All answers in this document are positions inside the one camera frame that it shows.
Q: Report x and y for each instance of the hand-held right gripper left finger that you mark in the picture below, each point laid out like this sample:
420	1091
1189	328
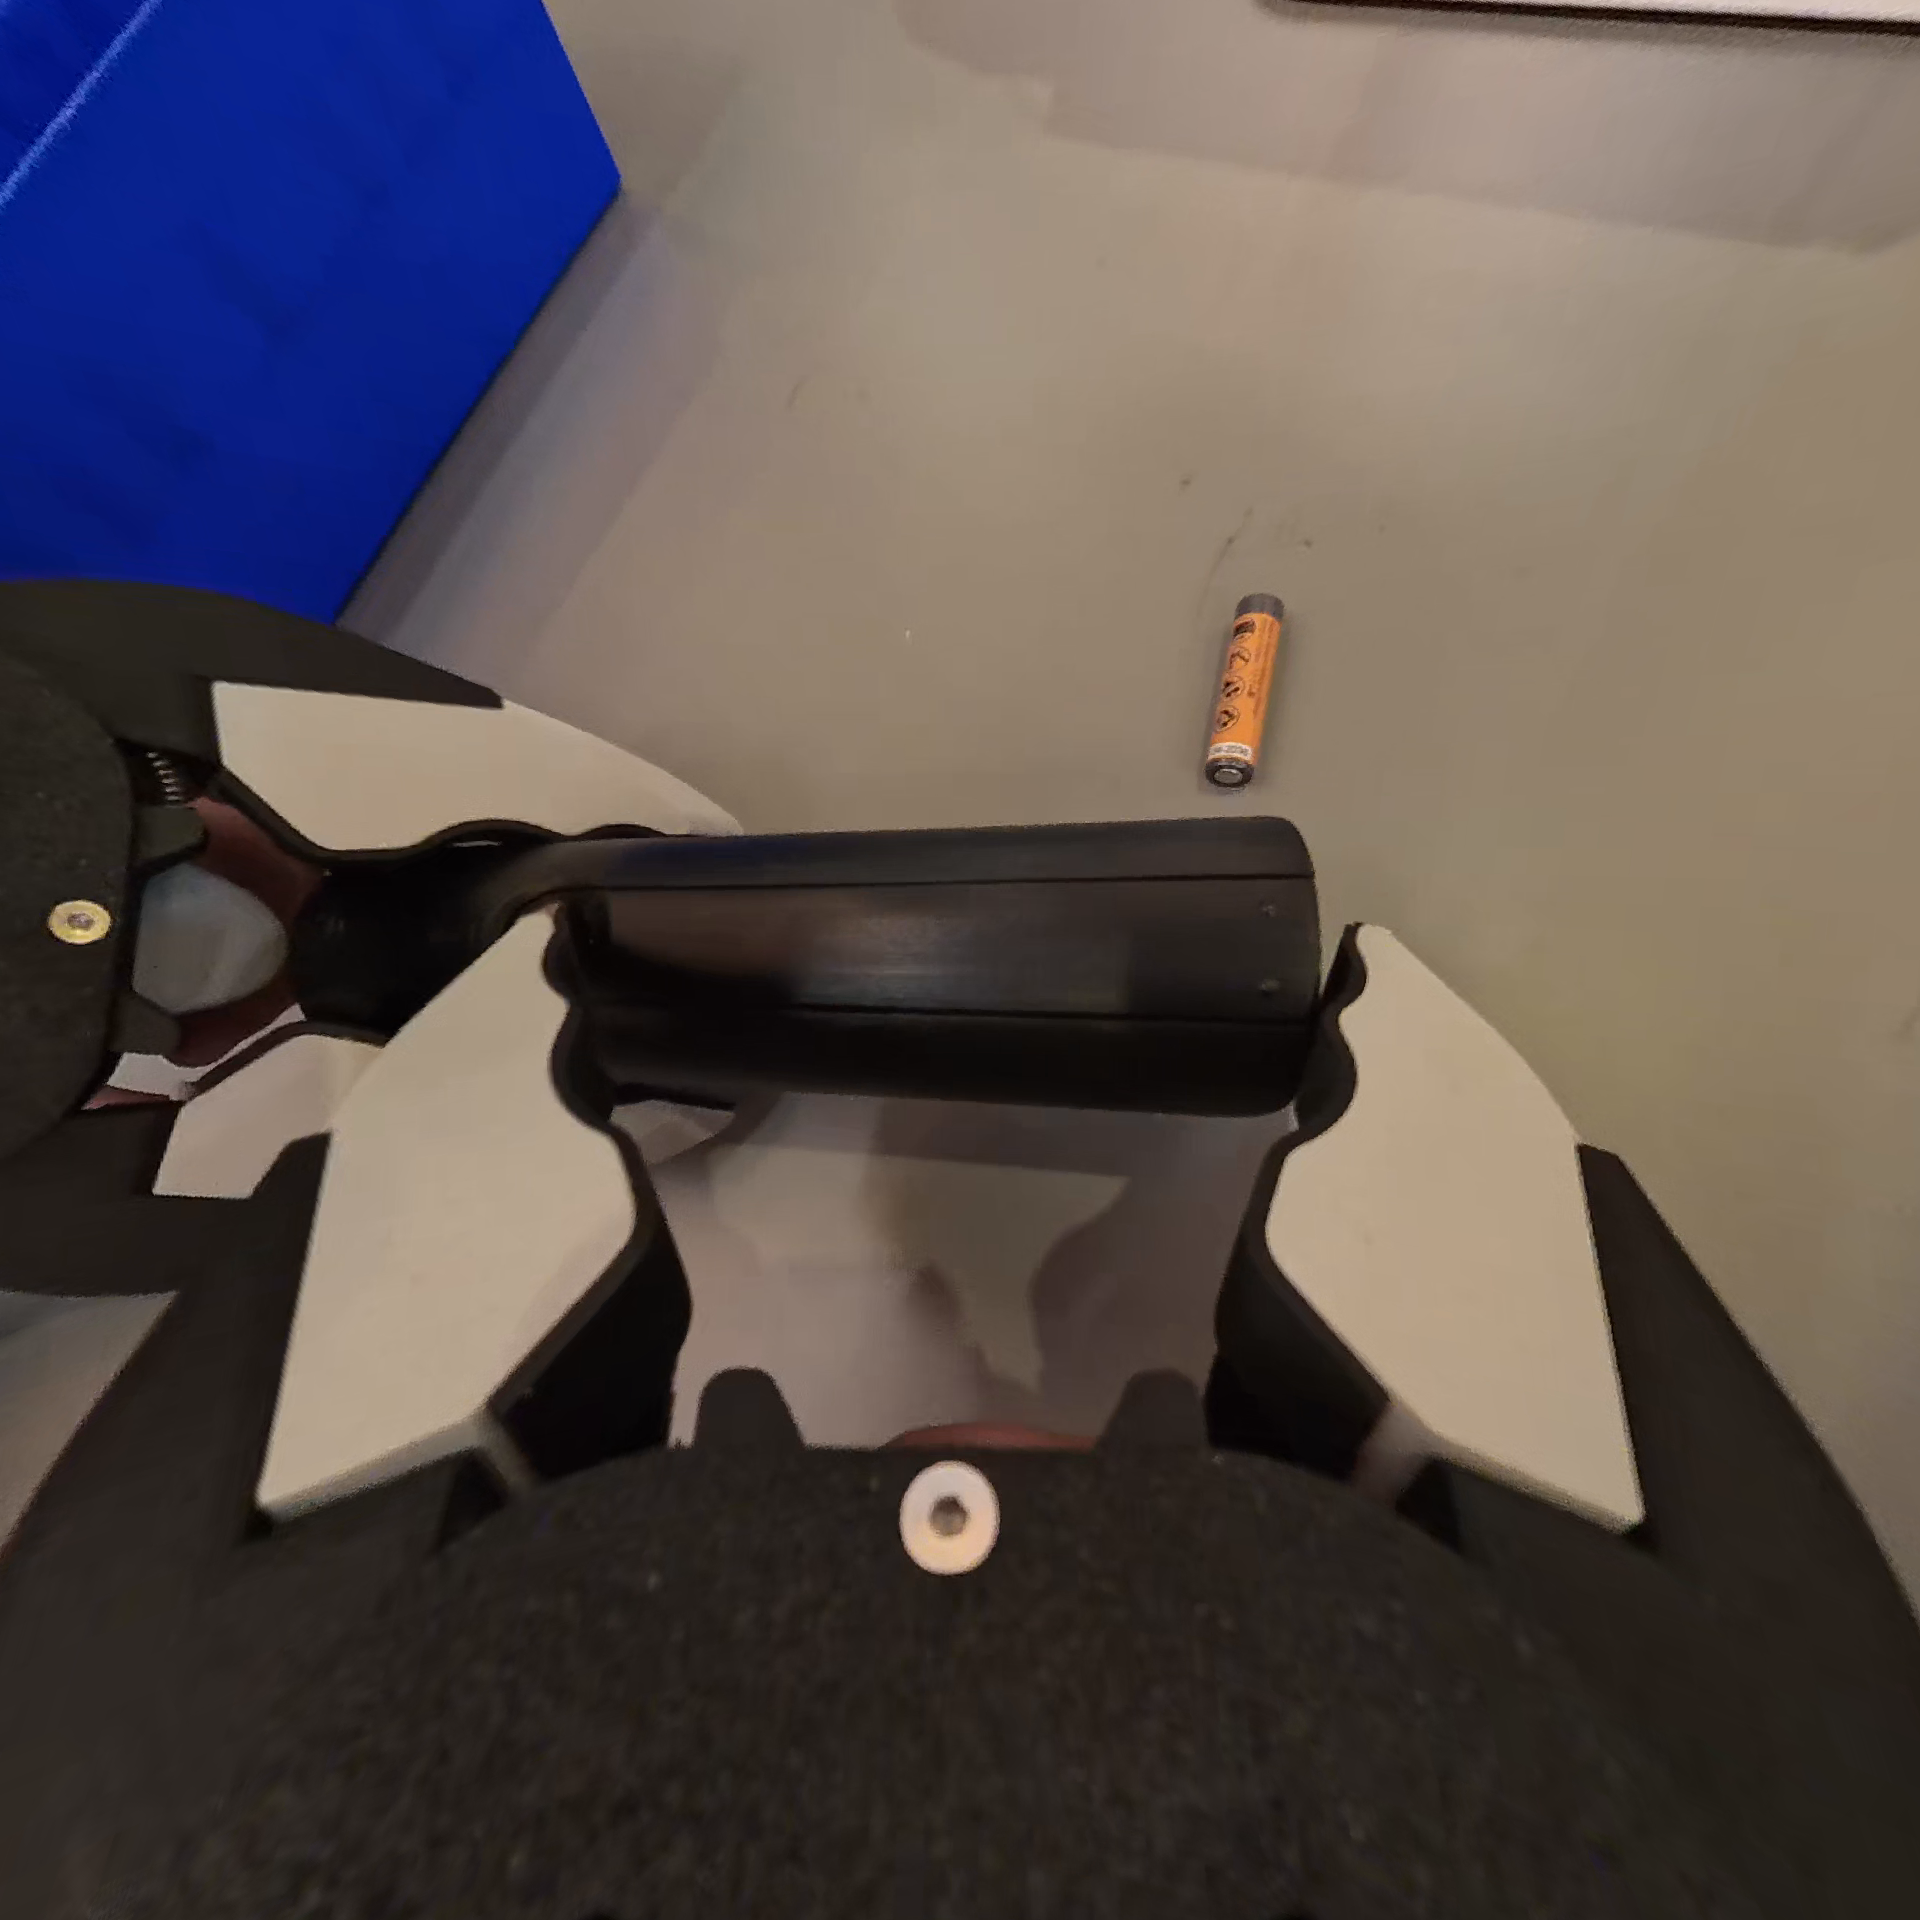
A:
450	1228

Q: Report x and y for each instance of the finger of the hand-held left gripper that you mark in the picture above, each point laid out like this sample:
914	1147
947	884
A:
240	1124
450	757

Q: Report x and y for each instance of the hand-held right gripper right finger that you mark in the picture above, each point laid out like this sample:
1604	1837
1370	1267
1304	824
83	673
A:
1440	1200

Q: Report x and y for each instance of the black remote control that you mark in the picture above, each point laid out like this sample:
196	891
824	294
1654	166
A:
930	960

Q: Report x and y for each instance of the orange battery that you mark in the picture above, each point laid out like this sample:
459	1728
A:
1243	690

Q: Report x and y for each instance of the grey desk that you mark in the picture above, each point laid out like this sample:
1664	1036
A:
1050	374

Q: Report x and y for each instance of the blue plastic bin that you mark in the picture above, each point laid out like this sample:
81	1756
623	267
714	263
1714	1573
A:
223	301

